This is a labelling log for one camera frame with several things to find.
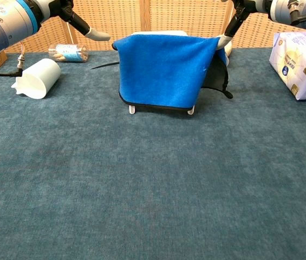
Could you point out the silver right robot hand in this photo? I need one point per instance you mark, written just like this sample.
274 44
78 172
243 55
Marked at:
240 13

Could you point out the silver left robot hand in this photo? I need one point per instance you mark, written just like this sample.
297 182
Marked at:
60 9

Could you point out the blue microfibre towel black trim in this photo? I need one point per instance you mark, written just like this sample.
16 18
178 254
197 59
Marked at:
163 70

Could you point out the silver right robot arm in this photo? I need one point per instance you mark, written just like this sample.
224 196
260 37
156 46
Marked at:
280 9

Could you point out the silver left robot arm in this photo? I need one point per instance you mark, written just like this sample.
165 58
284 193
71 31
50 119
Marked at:
1 24

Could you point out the cream squeeze bottle clear cap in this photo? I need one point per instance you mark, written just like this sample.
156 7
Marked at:
228 50

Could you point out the clear snack jar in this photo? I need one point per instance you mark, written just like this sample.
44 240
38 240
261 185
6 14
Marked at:
68 52

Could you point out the pale blue plastic mug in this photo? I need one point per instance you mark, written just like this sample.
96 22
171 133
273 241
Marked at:
41 78

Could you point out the woven bamboo folding screen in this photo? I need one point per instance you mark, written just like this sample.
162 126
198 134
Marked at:
169 16

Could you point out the thin black strip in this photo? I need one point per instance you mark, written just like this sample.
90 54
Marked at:
106 65

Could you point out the cream plastic lunch box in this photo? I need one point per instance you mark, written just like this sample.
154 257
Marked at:
169 32

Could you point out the pale purple tissue pack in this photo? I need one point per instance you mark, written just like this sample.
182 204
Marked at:
299 65

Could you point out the teal table cloth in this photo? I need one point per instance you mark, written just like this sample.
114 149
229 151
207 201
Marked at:
142 176

